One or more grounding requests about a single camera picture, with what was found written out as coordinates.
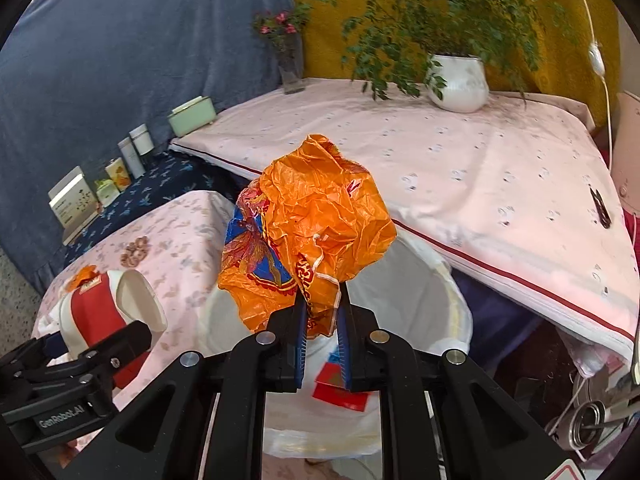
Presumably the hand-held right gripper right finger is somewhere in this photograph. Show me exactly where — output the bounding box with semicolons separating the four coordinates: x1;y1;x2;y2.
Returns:
336;280;586;480

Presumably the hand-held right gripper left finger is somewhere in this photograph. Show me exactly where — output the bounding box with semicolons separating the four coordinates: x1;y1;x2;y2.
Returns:
57;290;308;480

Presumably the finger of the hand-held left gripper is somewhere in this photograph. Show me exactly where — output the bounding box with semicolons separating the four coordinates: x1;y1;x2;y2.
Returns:
0;336;76;386
70;321;153;392

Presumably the white towel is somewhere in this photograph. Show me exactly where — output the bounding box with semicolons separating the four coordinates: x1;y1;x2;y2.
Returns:
31;305;66;342

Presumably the red and white paper cup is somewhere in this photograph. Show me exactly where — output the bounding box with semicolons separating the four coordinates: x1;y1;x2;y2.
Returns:
57;269;168;391

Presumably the white lined waste bin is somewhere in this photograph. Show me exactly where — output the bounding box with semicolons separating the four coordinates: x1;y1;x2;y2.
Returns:
197;232;473;461

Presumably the orange plastic bag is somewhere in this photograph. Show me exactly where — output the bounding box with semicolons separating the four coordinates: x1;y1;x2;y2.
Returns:
217;134;398;338

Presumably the red packet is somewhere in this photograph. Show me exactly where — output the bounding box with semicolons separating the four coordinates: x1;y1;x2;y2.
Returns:
312;350;373;413

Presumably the small orange wrapper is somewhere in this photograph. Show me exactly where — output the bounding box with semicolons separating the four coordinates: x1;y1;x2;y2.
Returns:
67;265;98;291

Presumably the pink floral blanket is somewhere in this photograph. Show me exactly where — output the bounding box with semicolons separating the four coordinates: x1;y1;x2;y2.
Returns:
31;190;301;480

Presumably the white open card box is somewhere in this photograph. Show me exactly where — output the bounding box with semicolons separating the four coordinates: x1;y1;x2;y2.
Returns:
47;166;101;247

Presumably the small white green pack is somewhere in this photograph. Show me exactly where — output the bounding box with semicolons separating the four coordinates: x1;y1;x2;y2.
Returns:
94;179;121;208

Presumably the dark purple cloth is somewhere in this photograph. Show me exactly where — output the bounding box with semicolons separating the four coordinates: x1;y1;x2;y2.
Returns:
450;260;551;376

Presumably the navy floral cloth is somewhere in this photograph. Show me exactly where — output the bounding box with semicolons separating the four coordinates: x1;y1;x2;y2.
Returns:
62;152;236;266

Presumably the orange printed can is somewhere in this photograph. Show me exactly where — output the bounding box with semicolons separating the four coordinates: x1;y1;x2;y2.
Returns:
104;157;132;192

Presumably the tall white bottle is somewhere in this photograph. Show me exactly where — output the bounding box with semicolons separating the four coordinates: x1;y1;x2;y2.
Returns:
117;137;146;178

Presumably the white jar with dark base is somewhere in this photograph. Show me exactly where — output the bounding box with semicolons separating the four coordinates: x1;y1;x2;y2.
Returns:
129;123;154;157

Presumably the pink mattress pad red trim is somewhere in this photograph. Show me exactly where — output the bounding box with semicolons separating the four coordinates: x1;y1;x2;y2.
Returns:
169;77;640;361

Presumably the green tissue box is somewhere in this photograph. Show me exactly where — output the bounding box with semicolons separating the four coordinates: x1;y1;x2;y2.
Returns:
166;95;218;138

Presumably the round metal object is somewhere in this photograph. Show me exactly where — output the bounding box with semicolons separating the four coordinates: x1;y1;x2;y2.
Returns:
570;400;618;451

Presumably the glass vase with pink flowers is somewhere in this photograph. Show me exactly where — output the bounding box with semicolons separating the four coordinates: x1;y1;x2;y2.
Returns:
251;2;313;95

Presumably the blue-grey backdrop cloth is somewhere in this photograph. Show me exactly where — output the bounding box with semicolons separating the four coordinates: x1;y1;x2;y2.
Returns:
0;0;296;291

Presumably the green plant in white pot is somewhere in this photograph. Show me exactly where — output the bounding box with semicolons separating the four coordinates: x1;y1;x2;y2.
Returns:
310;0;581;113

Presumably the black clip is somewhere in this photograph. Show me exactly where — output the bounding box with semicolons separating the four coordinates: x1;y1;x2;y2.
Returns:
589;186;612;229

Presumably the yellow backdrop cloth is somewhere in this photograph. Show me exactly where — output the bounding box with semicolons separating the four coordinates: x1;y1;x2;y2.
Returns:
277;0;621;126

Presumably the white cable with switch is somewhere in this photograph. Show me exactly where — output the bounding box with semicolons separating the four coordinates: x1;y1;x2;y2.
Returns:
562;0;616;173

